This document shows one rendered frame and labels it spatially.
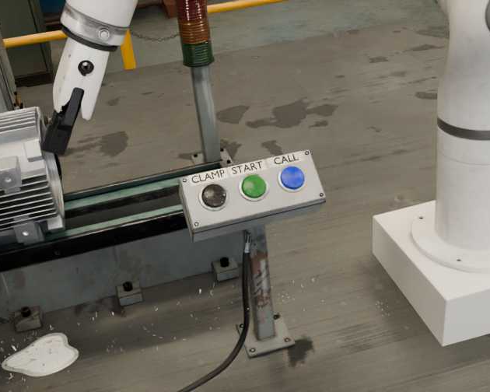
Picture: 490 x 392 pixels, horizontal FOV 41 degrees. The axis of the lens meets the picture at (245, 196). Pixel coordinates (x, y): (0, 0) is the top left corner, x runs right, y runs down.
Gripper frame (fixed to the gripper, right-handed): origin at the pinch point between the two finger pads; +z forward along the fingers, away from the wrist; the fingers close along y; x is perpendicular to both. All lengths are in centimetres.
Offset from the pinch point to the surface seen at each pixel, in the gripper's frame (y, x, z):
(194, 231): -23.2, -14.9, -2.9
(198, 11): 33.3, -22.4, -18.5
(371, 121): 39, -72, -8
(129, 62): 239, -60, 49
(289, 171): -20.7, -24.3, -12.6
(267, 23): 373, -177, 23
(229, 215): -23.0, -18.3, -5.9
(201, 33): 33.2, -24.5, -14.7
